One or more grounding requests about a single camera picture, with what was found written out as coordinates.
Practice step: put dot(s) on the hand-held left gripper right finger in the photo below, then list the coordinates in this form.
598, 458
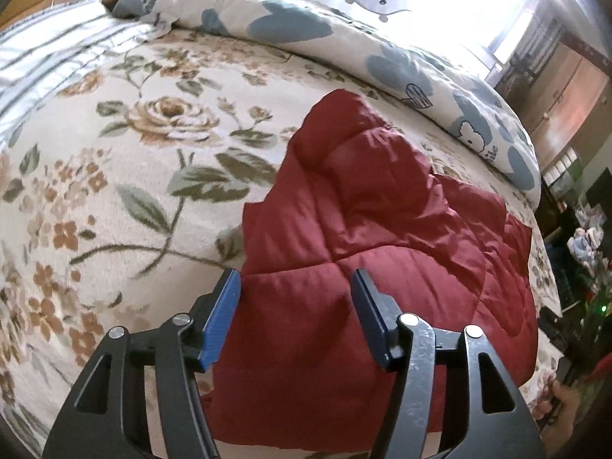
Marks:
375, 325

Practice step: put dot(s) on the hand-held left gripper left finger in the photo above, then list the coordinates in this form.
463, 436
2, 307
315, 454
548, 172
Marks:
220, 325

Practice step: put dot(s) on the red quilted puffer jacket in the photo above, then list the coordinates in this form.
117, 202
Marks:
382, 229

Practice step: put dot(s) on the person's right hand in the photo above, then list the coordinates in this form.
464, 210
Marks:
569, 411

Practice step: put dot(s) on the cluttered dark shelf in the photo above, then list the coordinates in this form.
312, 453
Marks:
583, 239

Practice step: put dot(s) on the floral bed blanket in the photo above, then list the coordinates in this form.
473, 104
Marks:
119, 153

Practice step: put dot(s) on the wooden wardrobe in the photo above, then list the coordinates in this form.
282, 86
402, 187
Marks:
564, 86

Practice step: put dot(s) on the blue heart print duvet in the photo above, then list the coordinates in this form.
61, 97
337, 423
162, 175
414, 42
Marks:
296, 19

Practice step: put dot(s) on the grey striped pillow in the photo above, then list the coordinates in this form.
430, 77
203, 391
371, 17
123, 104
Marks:
48, 48

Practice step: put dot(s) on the bright window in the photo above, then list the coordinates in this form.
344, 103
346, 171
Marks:
468, 5

